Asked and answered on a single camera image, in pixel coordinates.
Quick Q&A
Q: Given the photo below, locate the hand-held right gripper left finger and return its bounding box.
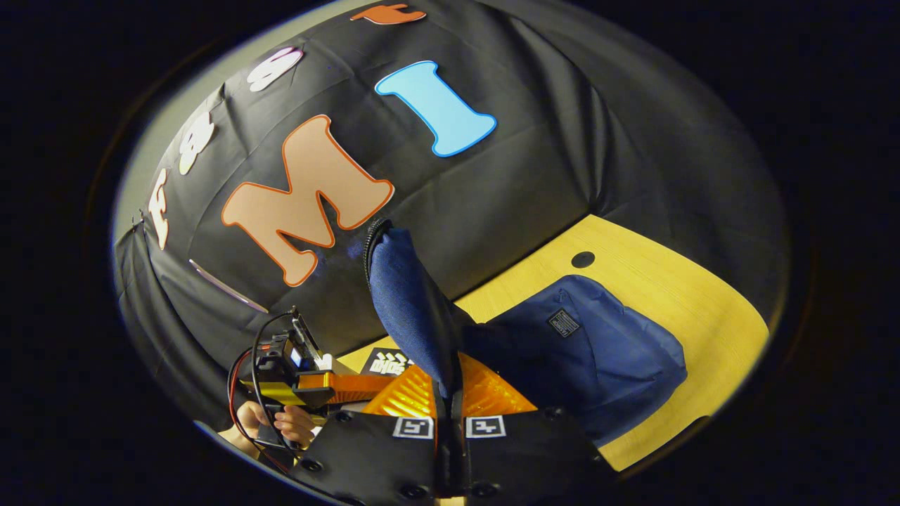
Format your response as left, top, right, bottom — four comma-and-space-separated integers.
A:
290, 362, 441, 506

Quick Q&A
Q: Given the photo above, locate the red cable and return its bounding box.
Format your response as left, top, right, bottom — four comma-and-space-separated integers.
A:
226, 349, 290, 473

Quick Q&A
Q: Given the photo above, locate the black backdrop cloth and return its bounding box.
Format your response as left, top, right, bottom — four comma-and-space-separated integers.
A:
112, 0, 790, 426

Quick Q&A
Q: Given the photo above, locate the dark cover book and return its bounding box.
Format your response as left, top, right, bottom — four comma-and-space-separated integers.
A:
359, 347, 416, 377

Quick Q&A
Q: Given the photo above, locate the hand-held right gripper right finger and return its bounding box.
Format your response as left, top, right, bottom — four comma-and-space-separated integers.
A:
452, 353, 621, 500

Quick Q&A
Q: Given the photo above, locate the black cable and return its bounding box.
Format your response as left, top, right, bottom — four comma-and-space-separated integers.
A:
249, 312, 301, 452

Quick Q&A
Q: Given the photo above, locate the blue schoolbag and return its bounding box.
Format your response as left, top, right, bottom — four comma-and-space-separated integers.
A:
361, 217, 689, 448

